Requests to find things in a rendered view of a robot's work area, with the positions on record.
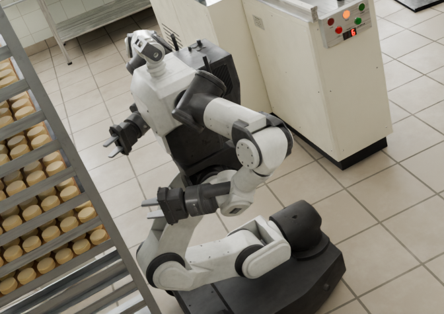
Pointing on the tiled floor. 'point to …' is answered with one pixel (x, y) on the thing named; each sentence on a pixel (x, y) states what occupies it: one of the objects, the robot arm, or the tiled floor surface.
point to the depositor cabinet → (212, 31)
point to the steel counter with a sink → (75, 24)
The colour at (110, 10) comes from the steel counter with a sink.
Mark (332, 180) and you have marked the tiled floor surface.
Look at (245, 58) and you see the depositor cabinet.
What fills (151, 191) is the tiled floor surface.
